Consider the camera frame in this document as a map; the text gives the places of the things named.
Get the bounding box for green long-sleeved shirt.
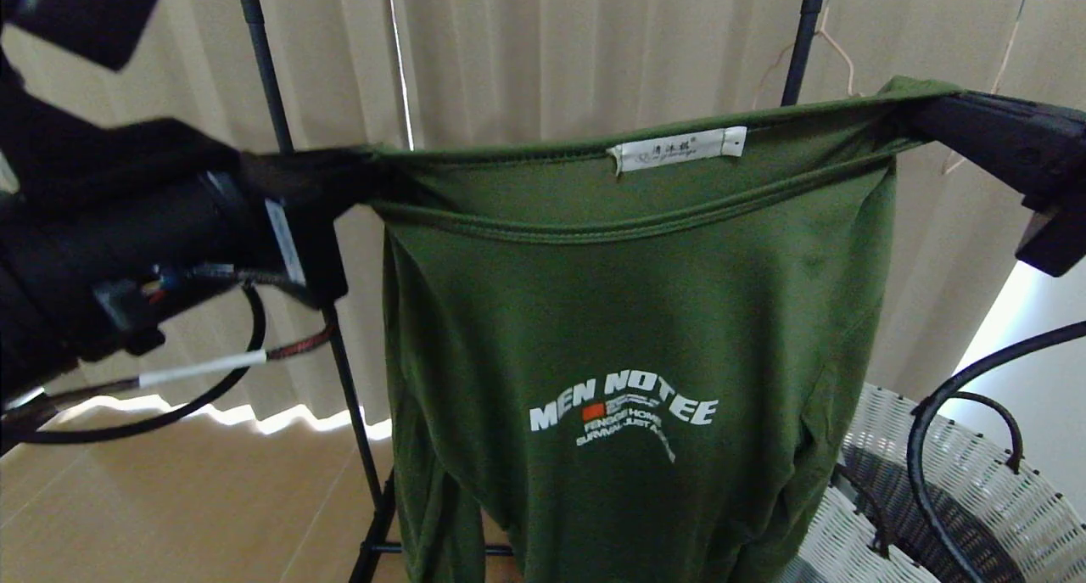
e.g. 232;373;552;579
369;76;964;583

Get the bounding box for pink clothes hanger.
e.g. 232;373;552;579
751;0;859;113
940;0;1038;177

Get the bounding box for black clothes rack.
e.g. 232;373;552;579
161;0;1068;583

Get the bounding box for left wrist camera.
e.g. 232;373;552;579
0;0;247;219

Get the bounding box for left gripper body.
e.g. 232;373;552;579
34;153;350;365

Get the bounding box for white laundry basket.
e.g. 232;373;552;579
776;384;1086;583

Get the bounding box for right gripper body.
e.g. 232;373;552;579
1016;194;1086;278

